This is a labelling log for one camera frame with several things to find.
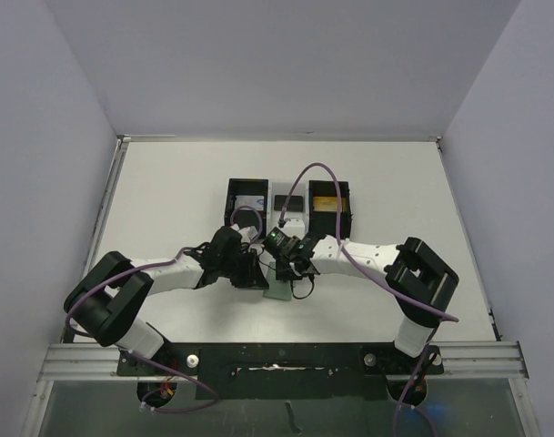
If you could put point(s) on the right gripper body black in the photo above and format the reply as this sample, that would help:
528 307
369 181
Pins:
285 269

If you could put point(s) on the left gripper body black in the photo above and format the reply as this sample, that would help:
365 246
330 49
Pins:
251 275

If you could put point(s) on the green leather card holder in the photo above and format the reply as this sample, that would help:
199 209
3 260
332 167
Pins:
278 290

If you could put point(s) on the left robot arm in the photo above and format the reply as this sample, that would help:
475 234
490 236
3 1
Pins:
104 305

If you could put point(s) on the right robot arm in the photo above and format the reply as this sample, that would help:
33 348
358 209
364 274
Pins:
420 280

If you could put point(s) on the black card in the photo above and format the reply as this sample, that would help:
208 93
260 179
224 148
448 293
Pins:
295 203

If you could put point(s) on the silver blue card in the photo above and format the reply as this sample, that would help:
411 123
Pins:
252 201

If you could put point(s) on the gold card in bin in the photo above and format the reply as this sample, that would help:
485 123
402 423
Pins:
328 204

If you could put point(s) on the black left bin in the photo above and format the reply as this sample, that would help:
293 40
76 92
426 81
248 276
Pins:
246 217

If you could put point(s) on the black bin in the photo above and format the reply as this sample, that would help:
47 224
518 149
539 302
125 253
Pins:
326 222
246 217

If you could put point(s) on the black right bin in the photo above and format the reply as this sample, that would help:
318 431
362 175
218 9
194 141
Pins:
326 222

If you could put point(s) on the white middle bin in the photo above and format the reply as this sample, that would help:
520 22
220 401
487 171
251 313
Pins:
276 219

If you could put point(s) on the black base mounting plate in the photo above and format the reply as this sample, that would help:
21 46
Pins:
281 371

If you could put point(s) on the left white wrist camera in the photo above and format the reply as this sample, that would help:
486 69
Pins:
249 234

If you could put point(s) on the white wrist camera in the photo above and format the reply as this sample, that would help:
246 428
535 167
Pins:
294 227
249 234

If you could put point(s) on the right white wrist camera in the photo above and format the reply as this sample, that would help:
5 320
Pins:
294 227

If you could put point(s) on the aluminium front rail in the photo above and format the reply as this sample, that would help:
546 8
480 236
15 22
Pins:
460 360

